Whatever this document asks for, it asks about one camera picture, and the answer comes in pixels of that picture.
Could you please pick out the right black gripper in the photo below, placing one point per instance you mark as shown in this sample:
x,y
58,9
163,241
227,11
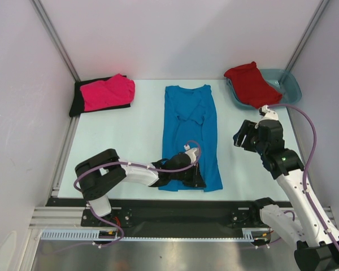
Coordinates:
x,y
248,128

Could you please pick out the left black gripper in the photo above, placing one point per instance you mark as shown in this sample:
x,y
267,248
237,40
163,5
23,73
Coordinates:
x,y
195,178

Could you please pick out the blue t shirt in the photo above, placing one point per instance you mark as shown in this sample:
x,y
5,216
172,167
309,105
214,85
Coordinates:
x,y
190,115

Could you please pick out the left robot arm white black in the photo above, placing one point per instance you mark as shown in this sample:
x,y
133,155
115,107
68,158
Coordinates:
x,y
101,173

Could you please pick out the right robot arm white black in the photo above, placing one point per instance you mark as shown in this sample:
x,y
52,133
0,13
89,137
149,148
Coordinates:
x,y
313,238

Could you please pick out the red t shirt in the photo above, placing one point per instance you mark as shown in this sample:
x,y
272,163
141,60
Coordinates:
x,y
250,86

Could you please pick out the teal plastic basin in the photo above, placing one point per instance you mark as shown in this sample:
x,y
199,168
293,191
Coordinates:
x,y
281,80

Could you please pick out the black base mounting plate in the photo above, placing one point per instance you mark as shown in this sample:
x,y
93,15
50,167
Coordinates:
x,y
173,231

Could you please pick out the pink folded t shirt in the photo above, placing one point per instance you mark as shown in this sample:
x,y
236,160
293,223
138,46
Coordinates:
x,y
115,92

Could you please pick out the black folded t shirt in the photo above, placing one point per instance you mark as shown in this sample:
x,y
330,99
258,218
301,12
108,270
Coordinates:
x,y
77,106

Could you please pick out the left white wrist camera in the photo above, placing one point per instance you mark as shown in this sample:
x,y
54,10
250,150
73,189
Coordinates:
x,y
194,153

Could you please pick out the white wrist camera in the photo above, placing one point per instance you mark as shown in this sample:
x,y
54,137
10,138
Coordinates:
x,y
194,153
268,114

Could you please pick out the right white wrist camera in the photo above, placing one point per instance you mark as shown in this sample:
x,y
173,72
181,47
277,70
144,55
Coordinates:
x,y
268,114

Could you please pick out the white slotted cable duct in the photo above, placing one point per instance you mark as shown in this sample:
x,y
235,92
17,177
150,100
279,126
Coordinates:
x,y
247,235

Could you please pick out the right aluminium corner post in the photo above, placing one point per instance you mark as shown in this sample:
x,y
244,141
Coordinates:
x,y
313,23

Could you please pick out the aluminium corner post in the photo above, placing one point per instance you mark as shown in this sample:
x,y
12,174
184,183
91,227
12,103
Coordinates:
x,y
313,23
54,36

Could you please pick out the left aluminium corner post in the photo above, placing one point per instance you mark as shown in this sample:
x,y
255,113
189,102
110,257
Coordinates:
x,y
54,36

